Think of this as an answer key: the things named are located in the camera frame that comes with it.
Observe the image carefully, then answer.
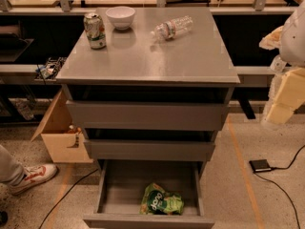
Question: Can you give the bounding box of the green white soda can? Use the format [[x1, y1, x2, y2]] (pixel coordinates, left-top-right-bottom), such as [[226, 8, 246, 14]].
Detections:
[[83, 12, 106, 49]]

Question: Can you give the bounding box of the grey trouser leg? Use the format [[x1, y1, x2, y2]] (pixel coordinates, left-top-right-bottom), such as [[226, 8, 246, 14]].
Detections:
[[0, 145, 25, 186]]

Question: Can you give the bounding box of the black pedal cable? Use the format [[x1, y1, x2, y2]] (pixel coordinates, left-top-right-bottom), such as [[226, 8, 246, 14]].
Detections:
[[254, 144, 305, 229]]

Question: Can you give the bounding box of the grey top drawer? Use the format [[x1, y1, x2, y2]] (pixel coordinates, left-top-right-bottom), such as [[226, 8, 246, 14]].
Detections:
[[67, 101, 228, 131]]

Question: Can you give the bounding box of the long grey bench shelf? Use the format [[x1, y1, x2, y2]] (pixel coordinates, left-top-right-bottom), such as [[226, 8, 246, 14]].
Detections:
[[0, 63, 305, 89]]

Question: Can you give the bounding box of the black floor cable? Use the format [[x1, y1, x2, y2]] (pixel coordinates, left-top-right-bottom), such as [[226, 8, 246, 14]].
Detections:
[[38, 168, 99, 229]]

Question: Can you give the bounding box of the cardboard box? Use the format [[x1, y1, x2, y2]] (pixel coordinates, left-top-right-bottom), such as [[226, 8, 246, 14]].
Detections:
[[31, 90, 92, 163]]

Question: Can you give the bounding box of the grey open bottom drawer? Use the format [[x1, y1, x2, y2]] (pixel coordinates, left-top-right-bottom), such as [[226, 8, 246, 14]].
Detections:
[[84, 160, 214, 229]]

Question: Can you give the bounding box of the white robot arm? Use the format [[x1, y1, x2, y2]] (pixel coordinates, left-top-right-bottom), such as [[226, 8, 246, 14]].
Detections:
[[259, 1, 305, 127]]

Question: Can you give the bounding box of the clear plastic water bottle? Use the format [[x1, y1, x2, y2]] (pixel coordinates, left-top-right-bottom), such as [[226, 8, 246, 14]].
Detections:
[[151, 15, 193, 42]]

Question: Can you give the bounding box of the grey drawer cabinet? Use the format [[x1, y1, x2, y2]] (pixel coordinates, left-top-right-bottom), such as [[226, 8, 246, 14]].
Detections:
[[55, 6, 241, 229]]

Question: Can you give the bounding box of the grey middle drawer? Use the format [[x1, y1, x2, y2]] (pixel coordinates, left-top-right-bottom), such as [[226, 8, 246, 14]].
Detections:
[[84, 139, 214, 161]]

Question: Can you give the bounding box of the green rice chip bag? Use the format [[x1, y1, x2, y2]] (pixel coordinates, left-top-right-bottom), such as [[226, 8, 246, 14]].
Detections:
[[140, 183, 184, 215]]

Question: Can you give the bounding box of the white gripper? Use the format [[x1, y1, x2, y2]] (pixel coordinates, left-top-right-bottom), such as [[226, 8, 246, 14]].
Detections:
[[259, 26, 305, 125]]

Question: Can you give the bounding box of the white red sneaker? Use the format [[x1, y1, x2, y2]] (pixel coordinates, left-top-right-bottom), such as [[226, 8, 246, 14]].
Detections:
[[8, 164, 58, 196]]

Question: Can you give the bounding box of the black foot pedal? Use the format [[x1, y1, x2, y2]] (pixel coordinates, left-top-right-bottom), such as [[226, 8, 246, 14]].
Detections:
[[249, 159, 272, 173]]

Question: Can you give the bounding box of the white ceramic bowl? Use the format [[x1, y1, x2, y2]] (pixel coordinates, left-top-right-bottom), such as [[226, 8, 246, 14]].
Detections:
[[106, 6, 135, 30]]

